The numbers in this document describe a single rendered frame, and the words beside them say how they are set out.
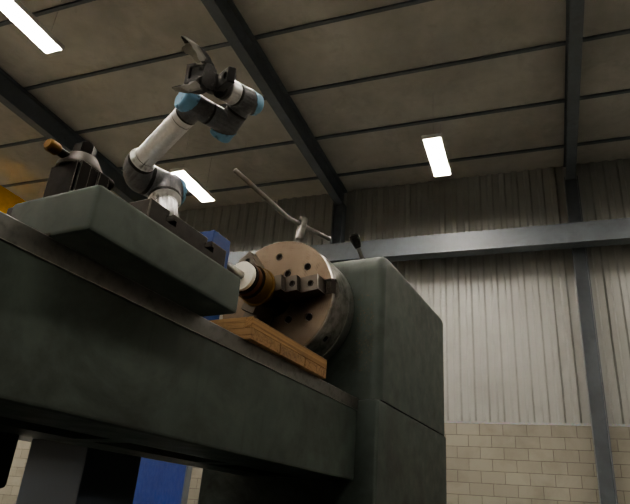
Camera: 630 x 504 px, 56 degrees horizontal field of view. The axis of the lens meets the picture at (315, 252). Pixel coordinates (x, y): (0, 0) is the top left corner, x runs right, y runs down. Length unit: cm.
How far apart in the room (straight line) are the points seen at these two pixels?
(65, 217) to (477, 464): 1088
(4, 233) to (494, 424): 1099
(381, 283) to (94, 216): 97
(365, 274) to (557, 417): 1008
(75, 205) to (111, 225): 5
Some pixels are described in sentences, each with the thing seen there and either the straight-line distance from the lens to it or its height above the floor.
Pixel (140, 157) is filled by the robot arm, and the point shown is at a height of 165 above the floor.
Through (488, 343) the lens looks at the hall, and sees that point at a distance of 1186.
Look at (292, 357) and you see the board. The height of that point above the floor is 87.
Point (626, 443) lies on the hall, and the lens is 1145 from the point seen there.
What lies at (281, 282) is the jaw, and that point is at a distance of 138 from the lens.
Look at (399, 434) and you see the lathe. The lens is 158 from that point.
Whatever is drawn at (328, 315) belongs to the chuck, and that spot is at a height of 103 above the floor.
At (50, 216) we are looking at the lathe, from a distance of 76.
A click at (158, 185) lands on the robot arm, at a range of 216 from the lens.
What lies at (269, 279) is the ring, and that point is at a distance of 137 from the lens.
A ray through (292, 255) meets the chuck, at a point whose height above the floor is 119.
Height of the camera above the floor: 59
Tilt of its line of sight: 24 degrees up
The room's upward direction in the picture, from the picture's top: 5 degrees clockwise
